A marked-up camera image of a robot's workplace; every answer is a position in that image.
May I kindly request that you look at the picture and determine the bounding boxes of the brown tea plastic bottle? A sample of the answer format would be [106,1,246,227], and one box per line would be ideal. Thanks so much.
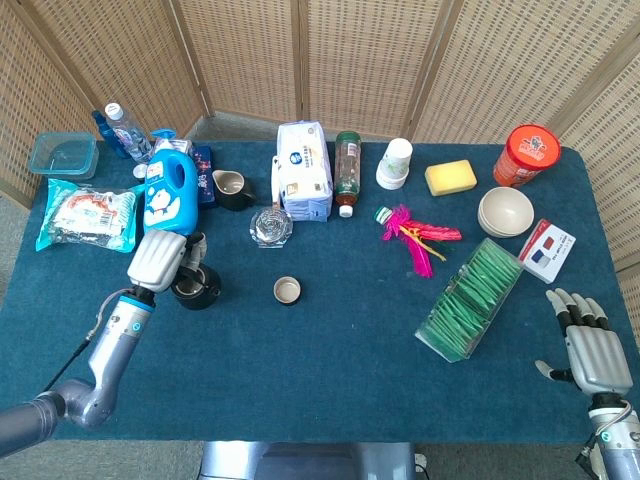
[334,130,363,219]

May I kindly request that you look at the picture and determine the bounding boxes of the woven rattan folding screen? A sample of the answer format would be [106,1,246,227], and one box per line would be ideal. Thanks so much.
[0,0,640,271]

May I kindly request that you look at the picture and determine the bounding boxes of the blue detergent bottle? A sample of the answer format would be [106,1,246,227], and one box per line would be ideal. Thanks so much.
[143,128,200,237]

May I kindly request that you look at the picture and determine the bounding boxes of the dark blue carton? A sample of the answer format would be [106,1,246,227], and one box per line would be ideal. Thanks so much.
[192,144,219,209]

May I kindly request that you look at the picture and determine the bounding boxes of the black ceramic pitcher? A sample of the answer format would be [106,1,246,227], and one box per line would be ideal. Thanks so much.
[211,169,256,212]

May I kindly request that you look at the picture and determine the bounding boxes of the clear water bottle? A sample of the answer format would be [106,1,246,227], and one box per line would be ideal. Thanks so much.
[103,102,154,165]

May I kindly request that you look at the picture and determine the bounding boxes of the colourful feather shuttlecock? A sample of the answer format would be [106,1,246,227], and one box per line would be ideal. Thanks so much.
[374,203,463,279]

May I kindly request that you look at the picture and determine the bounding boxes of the white paper cup stack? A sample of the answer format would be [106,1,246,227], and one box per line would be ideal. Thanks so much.
[375,137,414,191]

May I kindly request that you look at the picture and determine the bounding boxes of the glass ashtray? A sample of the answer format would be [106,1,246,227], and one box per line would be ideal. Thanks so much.
[248,206,294,249]

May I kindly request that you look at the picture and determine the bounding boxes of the blue tablecloth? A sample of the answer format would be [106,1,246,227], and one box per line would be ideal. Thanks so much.
[0,141,624,446]

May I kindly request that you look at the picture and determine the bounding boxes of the clear food container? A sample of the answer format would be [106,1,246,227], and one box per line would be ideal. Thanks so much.
[28,132,99,180]

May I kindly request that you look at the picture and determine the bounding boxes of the yellow sponge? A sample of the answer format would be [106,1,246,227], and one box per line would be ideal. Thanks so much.
[424,159,478,197]

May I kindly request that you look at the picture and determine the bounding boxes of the white tissue pack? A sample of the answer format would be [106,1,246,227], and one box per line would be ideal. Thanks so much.
[270,120,334,223]

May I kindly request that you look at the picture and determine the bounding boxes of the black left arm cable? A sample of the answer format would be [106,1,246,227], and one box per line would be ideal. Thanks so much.
[42,288,126,394]

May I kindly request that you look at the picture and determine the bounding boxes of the black round pot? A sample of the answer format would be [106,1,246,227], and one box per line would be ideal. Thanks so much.
[169,263,222,311]

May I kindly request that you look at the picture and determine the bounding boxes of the clear box green tea bags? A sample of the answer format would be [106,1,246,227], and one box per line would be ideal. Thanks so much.
[414,237,525,364]

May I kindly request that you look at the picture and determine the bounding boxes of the beige bowl stack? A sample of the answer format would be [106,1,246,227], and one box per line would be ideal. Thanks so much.
[477,186,535,239]

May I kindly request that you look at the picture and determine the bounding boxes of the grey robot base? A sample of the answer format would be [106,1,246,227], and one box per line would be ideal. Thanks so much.
[199,441,417,480]

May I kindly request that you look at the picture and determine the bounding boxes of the white box red blue squares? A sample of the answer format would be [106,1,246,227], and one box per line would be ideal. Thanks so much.
[517,218,577,285]

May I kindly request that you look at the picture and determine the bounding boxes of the teal snack bag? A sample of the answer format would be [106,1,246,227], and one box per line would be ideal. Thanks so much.
[34,178,146,254]

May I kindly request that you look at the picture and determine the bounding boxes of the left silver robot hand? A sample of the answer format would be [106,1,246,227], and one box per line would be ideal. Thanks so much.
[126,229,209,295]

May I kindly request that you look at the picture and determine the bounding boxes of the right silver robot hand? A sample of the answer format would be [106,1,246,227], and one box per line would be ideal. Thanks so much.
[534,288,634,397]

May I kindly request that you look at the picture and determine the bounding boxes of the orange round canister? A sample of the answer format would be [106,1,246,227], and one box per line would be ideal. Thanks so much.
[492,124,562,189]

